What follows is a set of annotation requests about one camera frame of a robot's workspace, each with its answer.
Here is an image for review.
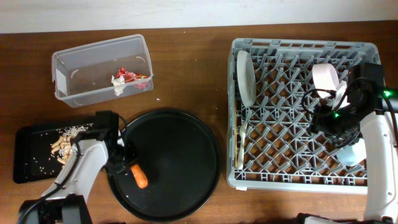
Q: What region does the orange carrot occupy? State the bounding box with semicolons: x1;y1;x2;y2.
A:
130;163;149;189

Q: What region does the light blue cup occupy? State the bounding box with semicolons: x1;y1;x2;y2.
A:
336;139;366;167

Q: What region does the pink bowl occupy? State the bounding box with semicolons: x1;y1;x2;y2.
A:
312;63;339;91

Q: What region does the red white wrapper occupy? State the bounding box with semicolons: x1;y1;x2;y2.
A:
111;67;149;96

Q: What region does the white plastic fork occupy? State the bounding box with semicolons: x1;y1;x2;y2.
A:
237;121;248;170

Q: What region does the grey plate with food scraps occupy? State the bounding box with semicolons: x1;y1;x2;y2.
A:
236;50;256;108

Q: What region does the wooden chopstick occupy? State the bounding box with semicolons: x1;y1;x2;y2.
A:
234;156;238;169

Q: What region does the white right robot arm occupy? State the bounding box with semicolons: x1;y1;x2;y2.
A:
309;63;397;223

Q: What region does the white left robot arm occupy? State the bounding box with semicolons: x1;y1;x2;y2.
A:
17;111;142;223

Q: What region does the grey dishwasher rack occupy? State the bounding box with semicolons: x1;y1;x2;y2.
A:
226;38;381;194

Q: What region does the round black tray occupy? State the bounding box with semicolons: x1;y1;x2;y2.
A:
108;109;221;222

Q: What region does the rice and peanut shell pile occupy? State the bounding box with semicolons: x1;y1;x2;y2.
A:
50;123;92;166

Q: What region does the black rectangular bin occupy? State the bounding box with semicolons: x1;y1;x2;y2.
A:
13;116;95;184

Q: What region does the clear plastic bin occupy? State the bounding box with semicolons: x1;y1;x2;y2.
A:
52;34;154;108

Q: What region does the white label sticker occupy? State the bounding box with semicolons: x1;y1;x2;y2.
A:
236;186;248;191

